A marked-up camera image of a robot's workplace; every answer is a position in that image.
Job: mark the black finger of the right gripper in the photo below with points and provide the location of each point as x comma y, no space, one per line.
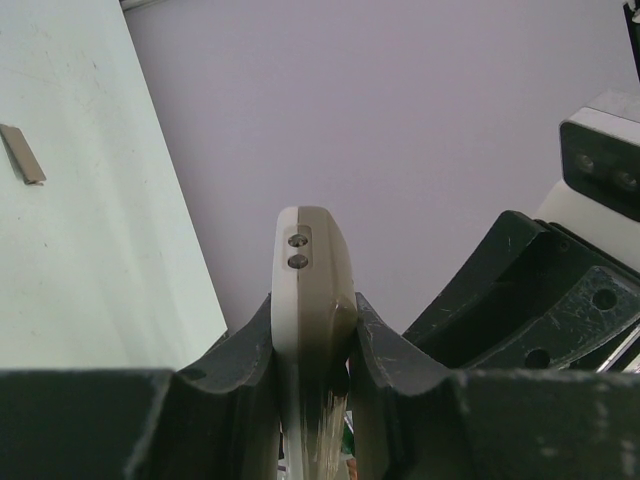
532,295

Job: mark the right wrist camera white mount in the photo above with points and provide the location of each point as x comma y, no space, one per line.
597,197

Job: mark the green battery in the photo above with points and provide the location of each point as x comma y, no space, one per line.
348,443

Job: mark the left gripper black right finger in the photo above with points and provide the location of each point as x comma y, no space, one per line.
416,419

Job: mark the beige battery cover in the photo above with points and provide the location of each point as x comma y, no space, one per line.
24,157

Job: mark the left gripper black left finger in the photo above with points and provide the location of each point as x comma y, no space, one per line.
214,419

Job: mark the white remote control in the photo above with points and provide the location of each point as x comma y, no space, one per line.
313,317

